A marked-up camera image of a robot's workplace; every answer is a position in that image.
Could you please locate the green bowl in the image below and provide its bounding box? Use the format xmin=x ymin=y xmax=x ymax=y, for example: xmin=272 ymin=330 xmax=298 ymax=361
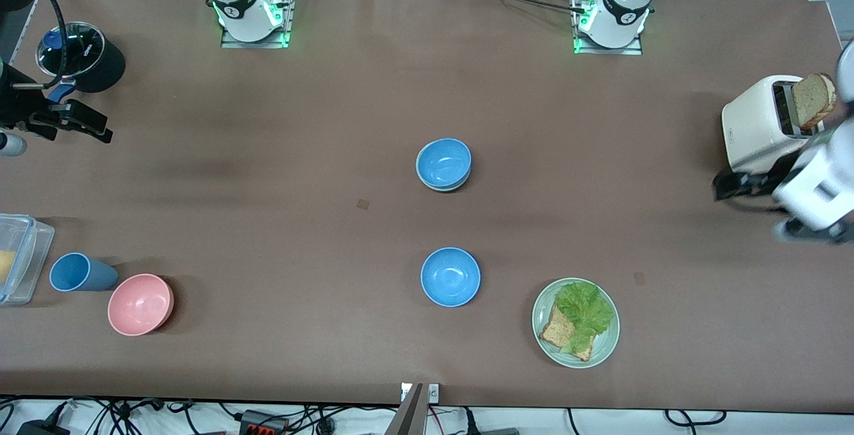
xmin=416 ymin=155 xmax=472 ymax=193

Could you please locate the blue bowl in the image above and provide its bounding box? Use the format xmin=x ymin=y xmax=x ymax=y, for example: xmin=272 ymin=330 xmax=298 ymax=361
xmin=420 ymin=247 xmax=481 ymax=308
xmin=416 ymin=138 xmax=472 ymax=189

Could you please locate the pink bowl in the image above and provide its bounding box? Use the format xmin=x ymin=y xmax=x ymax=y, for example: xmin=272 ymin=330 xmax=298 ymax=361
xmin=107 ymin=274 xmax=175 ymax=337

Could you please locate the cream toaster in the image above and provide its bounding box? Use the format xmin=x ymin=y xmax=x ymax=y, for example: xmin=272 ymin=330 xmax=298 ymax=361
xmin=722 ymin=75 xmax=835 ymax=177

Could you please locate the glass lid with blue knob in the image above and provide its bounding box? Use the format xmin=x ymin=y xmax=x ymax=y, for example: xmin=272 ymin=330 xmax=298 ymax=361
xmin=36 ymin=21 xmax=106 ymax=79

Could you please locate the brown toast slice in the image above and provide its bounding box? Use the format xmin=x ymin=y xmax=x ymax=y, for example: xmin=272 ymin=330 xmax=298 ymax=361
xmin=792 ymin=73 xmax=837 ymax=131

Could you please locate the clear plastic container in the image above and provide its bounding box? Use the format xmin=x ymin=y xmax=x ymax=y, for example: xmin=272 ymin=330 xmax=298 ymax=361
xmin=0 ymin=213 xmax=55 ymax=306

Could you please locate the blue cup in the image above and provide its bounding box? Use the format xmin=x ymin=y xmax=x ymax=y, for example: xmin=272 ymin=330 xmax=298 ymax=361
xmin=49 ymin=252 xmax=119 ymax=292

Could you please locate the green lettuce leaf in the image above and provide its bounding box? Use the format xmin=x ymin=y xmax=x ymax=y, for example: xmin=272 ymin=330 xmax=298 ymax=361
xmin=555 ymin=281 xmax=614 ymax=356

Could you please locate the green plate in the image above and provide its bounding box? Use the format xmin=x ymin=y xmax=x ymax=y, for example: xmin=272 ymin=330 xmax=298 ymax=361
xmin=532 ymin=278 xmax=620 ymax=369

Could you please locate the brown bread slice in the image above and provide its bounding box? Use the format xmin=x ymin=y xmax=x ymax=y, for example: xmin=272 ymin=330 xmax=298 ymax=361
xmin=539 ymin=304 xmax=594 ymax=362

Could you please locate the black power brick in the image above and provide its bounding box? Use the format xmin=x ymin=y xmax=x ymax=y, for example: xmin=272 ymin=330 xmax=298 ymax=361
xmin=17 ymin=420 xmax=71 ymax=435

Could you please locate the black orange power adapter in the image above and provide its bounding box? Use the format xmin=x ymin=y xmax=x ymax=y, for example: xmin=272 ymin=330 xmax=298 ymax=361
xmin=239 ymin=410 xmax=289 ymax=435

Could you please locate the black pot with blue handle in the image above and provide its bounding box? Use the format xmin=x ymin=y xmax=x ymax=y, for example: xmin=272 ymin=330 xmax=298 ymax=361
xmin=35 ymin=21 xmax=126 ymax=103

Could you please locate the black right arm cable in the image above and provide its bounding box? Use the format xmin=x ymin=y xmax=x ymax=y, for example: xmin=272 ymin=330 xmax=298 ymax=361
xmin=19 ymin=0 xmax=70 ymax=92

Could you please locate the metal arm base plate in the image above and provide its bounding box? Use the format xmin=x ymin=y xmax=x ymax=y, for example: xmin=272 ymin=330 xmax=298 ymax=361
xmin=220 ymin=0 xmax=296 ymax=49
xmin=572 ymin=0 xmax=645 ymax=56

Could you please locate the white table edge bracket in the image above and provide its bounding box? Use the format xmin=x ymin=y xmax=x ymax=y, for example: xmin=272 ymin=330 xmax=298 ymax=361
xmin=400 ymin=384 xmax=441 ymax=404

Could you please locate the grey camera pole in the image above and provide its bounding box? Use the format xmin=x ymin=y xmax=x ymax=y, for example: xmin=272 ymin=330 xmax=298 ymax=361
xmin=386 ymin=384 xmax=426 ymax=435

